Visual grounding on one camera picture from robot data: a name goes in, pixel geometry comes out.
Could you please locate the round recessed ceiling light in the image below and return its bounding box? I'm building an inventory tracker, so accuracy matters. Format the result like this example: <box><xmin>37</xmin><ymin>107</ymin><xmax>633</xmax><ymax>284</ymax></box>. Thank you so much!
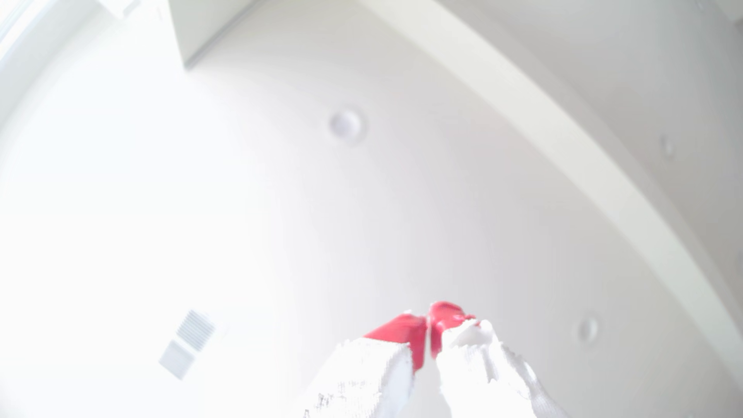
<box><xmin>574</xmin><ymin>315</ymin><xmax>601</xmax><ymax>346</ymax></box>
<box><xmin>328</xmin><ymin>107</ymin><xmax>366</xmax><ymax>145</ymax></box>

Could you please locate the white square ceiling panel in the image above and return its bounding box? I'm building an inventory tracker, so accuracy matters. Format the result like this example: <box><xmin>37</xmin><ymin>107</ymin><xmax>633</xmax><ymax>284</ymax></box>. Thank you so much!
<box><xmin>159</xmin><ymin>340</ymin><xmax>196</xmax><ymax>380</ymax></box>

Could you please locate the white louvred ceiling vent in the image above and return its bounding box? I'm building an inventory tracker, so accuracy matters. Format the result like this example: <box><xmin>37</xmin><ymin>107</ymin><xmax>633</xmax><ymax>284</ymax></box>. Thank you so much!
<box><xmin>176</xmin><ymin>309</ymin><xmax>217</xmax><ymax>353</ymax></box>

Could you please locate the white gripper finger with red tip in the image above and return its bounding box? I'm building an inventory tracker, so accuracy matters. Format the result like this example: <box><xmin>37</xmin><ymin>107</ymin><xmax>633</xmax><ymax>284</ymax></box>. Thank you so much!
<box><xmin>428</xmin><ymin>301</ymin><xmax>567</xmax><ymax>418</ymax></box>
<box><xmin>302</xmin><ymin>313</ymin><xmax>428</xmax><ymax>418</ymax></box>

